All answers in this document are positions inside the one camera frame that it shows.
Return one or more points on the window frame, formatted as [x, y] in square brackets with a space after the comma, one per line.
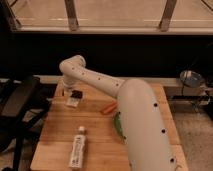
[170, 17]

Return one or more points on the orange carrot toy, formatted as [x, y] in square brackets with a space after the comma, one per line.
[110, 108]

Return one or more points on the white tube with cap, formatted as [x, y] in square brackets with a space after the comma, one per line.
[77, 153]

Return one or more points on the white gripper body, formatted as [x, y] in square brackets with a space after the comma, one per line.
[67, 82]

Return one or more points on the black eraser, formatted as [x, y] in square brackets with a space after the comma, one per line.
[77, 94]

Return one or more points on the green toy vegetable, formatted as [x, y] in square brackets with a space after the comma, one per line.
[117, 125]

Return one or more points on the black chair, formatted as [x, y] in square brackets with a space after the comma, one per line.
[21, 107]

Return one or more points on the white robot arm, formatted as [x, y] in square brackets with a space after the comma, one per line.
[143, 128]

